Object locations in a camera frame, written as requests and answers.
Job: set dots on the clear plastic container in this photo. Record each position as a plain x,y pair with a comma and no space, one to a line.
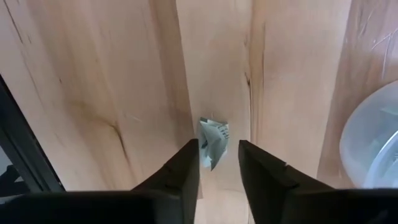
367,133

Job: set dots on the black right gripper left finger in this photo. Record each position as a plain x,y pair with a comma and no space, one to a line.
155,205

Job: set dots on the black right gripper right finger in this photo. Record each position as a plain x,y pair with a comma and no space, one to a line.
280,199

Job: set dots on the pale green packet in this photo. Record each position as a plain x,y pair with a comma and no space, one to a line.
214,140

